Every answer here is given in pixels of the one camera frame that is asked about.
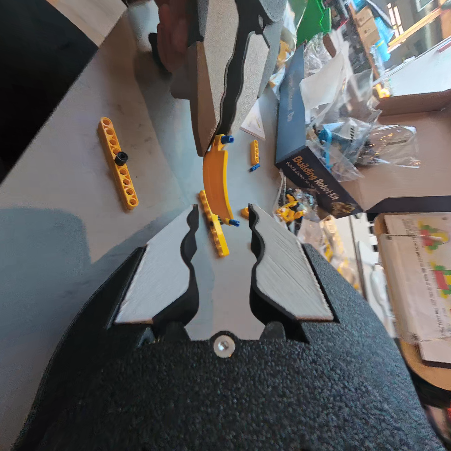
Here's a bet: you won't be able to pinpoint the clear bags inside box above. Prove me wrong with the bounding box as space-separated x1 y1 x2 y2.
300 50 421 185

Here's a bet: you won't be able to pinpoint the grey desk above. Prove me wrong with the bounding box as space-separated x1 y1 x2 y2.
0 0 423 395

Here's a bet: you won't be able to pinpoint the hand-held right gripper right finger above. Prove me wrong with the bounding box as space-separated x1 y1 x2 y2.
248 205 335 323

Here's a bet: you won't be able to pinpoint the sticker sheet in plastic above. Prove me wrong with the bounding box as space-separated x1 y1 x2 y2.
310 212 361 280

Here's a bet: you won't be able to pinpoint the yellow beam black pin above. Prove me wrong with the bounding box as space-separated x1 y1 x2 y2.
198 189 231 258

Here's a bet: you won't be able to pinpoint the short yellow beam blue pin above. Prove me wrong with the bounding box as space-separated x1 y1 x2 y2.
248 140 262 173

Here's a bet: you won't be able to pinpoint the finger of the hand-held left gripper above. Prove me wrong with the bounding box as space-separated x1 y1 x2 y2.
224 13 289 138
169 0 244 158

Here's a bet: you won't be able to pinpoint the green plastic bin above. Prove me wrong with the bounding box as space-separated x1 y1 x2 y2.
296 0 332 46

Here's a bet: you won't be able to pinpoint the person's left hand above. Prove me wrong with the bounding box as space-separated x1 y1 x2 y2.
148 0 205 74

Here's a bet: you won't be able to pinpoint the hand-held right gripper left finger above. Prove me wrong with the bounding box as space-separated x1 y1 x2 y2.
113 205 200 326

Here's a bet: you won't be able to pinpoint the long yellow nine-hole beam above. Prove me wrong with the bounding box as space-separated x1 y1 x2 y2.
98 117 139 212

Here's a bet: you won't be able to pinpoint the yellow curved panel blue pins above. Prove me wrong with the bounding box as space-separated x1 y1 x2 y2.
202 134 240 227

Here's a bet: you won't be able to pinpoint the wooden clipboard printed sheet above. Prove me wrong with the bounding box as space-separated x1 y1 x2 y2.
374 212 451 370

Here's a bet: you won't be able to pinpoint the plastic bag of yellow parts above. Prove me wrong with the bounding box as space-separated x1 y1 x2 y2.
274 189 319 227

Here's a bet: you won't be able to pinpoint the blue plastic part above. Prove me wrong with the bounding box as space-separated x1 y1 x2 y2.
315 124 354 170

